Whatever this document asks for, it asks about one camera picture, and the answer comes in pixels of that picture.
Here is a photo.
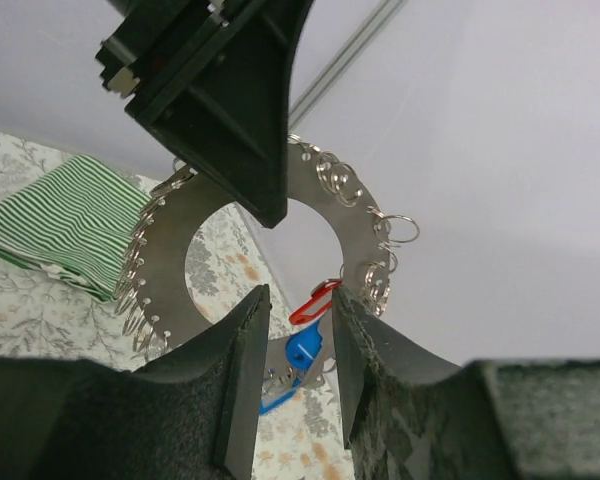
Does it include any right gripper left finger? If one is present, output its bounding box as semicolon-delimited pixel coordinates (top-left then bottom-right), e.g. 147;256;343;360
0;285;270;479

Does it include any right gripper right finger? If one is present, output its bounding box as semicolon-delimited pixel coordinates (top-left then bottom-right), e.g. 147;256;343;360
332;287;600;479

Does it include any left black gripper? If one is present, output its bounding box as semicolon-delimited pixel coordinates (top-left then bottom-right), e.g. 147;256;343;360
95;1;312;228

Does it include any blue key tag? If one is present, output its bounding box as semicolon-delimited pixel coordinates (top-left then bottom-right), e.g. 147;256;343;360
285;321;324;373
260;368;301;416

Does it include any metal key ring disc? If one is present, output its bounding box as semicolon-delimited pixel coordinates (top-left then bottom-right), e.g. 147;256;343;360
116;135;420;387

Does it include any red key tag with key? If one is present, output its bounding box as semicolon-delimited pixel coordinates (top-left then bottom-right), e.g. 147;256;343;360
289;278;341;326

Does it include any green striped cloth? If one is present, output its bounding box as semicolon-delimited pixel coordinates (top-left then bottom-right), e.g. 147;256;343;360
0;155;149;303

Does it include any left aluminium frame post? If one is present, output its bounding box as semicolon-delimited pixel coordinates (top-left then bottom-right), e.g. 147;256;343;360
289;1;405;128

